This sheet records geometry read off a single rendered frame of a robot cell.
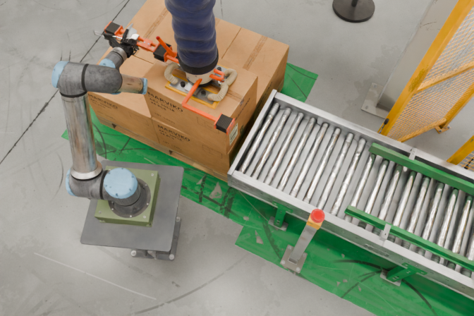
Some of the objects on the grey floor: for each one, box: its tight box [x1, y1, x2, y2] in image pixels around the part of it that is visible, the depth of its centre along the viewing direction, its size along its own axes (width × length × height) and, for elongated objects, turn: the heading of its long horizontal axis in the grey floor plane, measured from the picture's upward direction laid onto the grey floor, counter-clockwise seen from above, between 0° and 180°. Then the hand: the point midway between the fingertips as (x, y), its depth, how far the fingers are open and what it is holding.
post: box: [288, 209, 322, 265], centre depth 258 cm, size 7×7×100 cm
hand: (132, 34), depth 251 cm, fingers open, 14 cm apart
